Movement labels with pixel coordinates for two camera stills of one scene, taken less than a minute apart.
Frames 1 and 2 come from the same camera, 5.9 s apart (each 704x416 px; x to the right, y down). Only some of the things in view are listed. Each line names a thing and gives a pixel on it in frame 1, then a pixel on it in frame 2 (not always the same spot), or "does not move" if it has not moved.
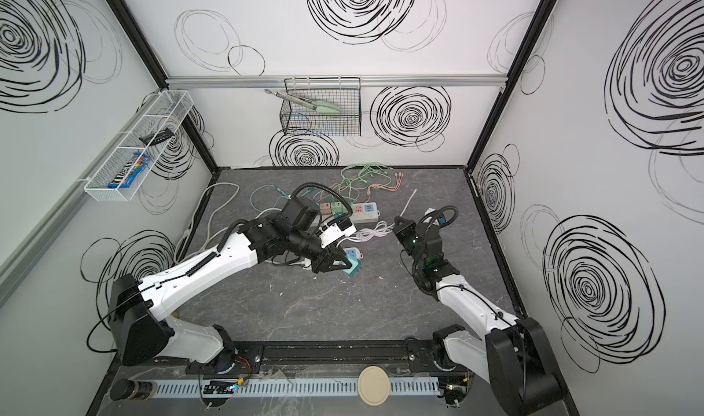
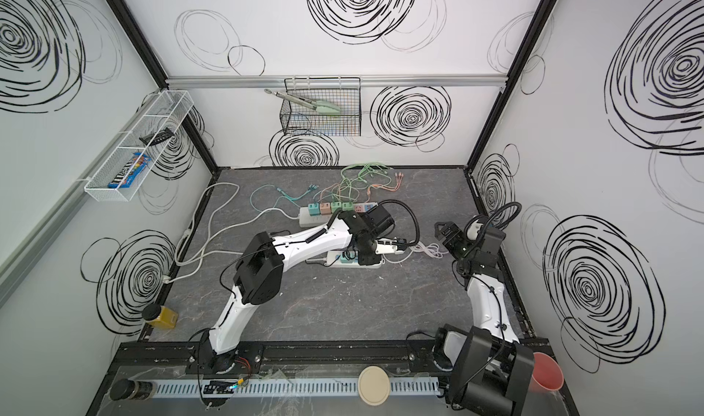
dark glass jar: x=125 y=388 does not move
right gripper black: x=403 y=232 → x=451 y=244
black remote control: x=160 y=136 does not move
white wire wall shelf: x=117 y=176 does not move
